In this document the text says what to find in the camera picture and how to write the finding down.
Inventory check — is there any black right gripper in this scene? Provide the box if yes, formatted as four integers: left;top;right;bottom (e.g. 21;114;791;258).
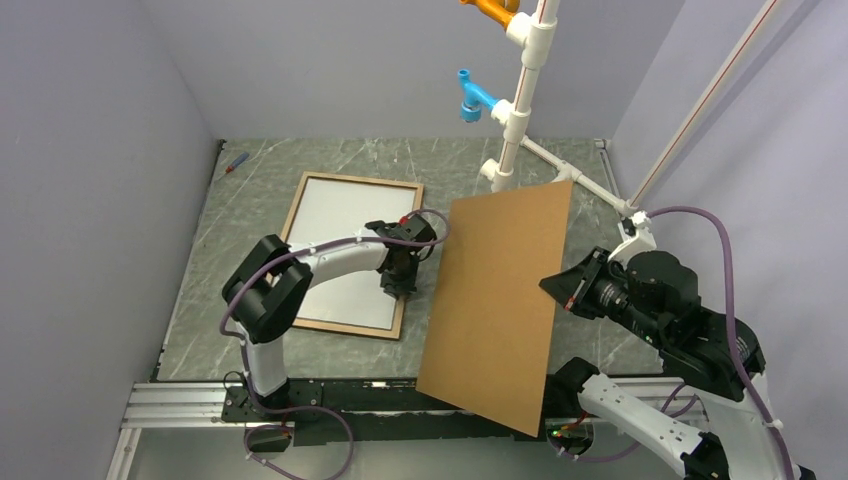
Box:
539;242;666;345

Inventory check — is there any light wooden picture frame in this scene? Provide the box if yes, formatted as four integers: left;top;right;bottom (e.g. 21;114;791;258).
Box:
268;171;425;342

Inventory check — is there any brown fibreboard backing board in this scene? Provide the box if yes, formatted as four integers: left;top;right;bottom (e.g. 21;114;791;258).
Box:
417;181;573;437

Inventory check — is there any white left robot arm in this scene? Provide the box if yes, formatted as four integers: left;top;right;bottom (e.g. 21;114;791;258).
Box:
219;208;450;420

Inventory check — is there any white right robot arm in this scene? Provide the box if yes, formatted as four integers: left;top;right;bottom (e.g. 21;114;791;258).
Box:
539;247;815;479

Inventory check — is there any blue pipe fitting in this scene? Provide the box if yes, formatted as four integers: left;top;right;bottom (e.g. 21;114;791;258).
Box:
457;69;499;123

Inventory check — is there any blue red screwdriver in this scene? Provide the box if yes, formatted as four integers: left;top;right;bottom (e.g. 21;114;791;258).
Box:
224;152;250;175

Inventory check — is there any white pvc pipe stand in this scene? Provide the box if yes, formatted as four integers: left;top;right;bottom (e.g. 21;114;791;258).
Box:
478;0;796;220

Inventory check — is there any orange pipe fitting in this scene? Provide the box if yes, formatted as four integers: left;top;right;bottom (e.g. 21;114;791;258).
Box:
459;0;521;31

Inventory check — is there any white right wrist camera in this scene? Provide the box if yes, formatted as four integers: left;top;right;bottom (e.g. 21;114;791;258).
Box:
608;210;657;267

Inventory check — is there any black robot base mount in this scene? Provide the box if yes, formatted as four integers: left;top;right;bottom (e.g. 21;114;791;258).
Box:
148;357;704;458

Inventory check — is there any aluminium table edge rail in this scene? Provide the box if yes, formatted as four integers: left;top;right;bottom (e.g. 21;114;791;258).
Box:
106;382;225;480

